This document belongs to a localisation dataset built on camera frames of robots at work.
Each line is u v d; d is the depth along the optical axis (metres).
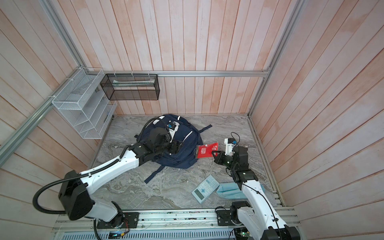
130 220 0.73
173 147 0.70
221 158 0.70
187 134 0.97
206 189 0.82
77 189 0.41
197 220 0.75
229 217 0.73
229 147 0.73
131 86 0.97
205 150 0.85
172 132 0.69
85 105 0.75
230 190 0.78
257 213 0.47
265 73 0.93
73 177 0.42
